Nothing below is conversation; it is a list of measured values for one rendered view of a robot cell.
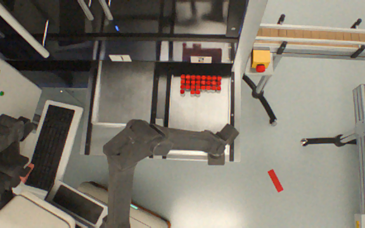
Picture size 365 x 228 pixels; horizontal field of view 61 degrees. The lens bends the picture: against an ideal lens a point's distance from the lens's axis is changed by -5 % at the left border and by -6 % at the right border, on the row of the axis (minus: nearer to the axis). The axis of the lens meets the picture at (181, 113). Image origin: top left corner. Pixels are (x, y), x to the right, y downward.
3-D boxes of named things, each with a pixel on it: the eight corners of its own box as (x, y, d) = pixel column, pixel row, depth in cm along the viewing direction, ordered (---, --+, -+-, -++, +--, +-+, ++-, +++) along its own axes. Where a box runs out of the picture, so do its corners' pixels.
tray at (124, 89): (102, 54, 154) (99, 51, 151) (156, 55, 153) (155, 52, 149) (93, 124, 146) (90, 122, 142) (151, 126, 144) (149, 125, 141)
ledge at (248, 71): (244, 47, 153) (244, 45, 152) (271, 48, 153) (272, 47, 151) (244, 75, 150) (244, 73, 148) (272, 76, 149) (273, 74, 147)
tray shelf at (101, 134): (93, 56, 156) (92, 54, 155) (239, 59, 152) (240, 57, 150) (80, 155, 144) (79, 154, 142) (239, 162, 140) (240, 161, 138)
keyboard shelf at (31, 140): (34, 97, 161) (32, 95, 159) (84, 108, 158) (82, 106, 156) (6, 183, 151) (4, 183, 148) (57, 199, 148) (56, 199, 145)
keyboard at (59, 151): (49, 104, 157) (47, 103, 155) (75, 110, 156) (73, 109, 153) (25, 184, 148) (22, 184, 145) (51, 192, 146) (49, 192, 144)
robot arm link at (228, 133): (198, 137, 114) (217, 151, 110) (218, 112, 116) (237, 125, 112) (206, 148, 125) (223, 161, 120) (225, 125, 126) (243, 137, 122)
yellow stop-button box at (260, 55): (250, 52, 142) (253, 45, 135) (267, 53, 142) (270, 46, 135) (250, 69, 140) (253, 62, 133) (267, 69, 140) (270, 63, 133)
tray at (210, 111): (172, 76, 149) (172, 74, 146) (230, 79, 148) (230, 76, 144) (166, 151, 141) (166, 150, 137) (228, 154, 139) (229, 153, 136)
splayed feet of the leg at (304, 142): (299, 137, 227) (305, 133, 214) (366, 139, 224) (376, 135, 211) (300, 148, 225) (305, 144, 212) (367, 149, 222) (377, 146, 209)
